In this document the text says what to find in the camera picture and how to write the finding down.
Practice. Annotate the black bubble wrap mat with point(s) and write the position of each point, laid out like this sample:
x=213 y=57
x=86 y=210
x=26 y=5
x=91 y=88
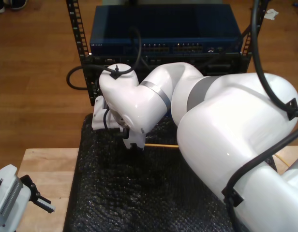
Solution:
x=115 y=193

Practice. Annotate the black rack shelf tray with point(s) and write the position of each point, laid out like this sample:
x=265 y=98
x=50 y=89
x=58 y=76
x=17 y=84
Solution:
x=96 y=84

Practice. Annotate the black rack server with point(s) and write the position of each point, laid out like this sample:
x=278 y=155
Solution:
x=110 y=60

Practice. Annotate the person's dark shoe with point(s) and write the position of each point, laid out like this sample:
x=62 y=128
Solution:
x=18 y=4

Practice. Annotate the crumpled white paper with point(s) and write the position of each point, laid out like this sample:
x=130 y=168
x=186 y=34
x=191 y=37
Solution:
x=271 y=14

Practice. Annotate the small blue object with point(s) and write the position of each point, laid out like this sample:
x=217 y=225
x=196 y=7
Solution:
x=295 y=4

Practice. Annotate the blue network switch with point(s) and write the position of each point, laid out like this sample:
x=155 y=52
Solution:
x=163 y=24

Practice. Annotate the black perforated rack post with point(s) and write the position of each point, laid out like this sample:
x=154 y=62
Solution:
x=262 y=9
x=74 y=29

